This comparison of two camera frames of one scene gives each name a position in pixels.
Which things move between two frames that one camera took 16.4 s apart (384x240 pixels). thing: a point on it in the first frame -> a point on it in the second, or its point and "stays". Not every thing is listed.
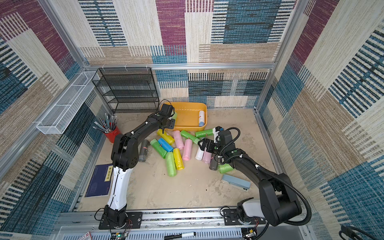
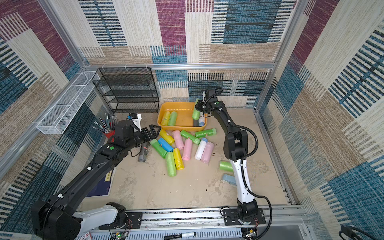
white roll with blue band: (199, 154) stays
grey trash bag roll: (214, 162) -> (196, 122)
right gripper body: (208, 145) -> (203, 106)
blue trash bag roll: (165, 145) stays
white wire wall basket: (56, 120) stays
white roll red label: (201, 118) stays
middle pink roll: (187, 150) stays
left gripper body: (171, 124) -> (145, 136)
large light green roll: (175, 116) stays
